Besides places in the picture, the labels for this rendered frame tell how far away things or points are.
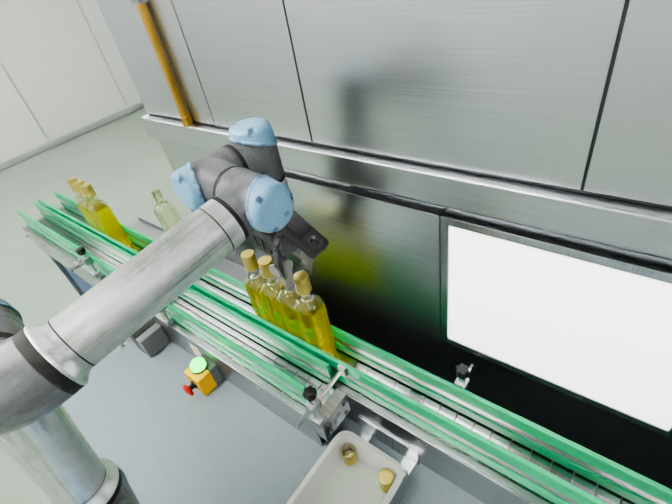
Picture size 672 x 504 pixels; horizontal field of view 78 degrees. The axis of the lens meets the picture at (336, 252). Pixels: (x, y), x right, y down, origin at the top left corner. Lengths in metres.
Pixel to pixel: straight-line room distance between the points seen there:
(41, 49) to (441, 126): 6.32
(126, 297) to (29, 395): 0.13
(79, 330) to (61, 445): 0.29
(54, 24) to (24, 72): 0.71
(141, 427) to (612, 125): 1.26
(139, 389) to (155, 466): 0.27
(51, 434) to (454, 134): 0.76
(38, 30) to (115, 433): 5.89
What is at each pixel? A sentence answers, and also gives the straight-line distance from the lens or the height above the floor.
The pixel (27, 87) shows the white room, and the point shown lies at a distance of 6.71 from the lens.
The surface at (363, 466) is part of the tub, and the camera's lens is 1.08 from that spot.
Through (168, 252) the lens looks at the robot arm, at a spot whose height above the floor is 1.46.
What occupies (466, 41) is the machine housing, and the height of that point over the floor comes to 1.59.
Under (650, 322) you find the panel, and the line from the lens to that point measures 0.77.
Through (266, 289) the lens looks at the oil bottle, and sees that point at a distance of 1.02.
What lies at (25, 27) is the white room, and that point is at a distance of 6.74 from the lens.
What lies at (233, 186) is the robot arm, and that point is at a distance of 0.60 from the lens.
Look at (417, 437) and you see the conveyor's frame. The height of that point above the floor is 0.87.
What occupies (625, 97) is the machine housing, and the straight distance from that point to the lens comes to 0.62.
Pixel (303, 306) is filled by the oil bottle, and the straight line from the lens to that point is 0.95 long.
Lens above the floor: 1.75
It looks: 38 degrees down
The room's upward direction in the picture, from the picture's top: 12 degrees counter-clockwise
